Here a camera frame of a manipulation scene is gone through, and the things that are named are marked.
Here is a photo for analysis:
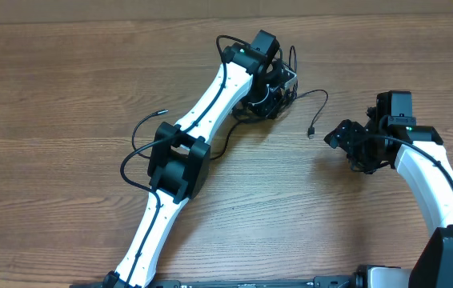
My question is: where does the black USB cable with tag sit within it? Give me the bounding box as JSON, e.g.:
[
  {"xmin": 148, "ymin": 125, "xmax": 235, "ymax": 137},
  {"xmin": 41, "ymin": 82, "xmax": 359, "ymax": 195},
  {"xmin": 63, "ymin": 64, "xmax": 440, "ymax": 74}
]
[{"xmin": 232, "ymin": 44, "xmax": 330, "ymax": 140}]

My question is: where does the thin black USB cable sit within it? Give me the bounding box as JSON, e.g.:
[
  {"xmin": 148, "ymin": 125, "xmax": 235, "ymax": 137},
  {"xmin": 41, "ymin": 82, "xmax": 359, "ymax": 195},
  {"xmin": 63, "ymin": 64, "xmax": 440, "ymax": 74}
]
[{"xmin": 131, "ymin": 109, "xmax": 243, "ymax": 162}]

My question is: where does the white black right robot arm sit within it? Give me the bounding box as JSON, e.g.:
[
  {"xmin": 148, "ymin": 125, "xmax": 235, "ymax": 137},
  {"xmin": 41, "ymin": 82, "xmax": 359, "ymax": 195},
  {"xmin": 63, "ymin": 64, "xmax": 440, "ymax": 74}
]
[{"xmin": 324, "ymin": 90, "xmax": 453, "ymax": 288}]

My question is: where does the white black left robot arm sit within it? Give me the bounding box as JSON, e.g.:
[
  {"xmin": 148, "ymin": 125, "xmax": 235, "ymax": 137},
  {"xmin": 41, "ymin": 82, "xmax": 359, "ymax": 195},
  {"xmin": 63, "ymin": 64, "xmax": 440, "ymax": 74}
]
[{"xmin": 103, "ymin": 30, "xmax": 295, "ymax": 288}]

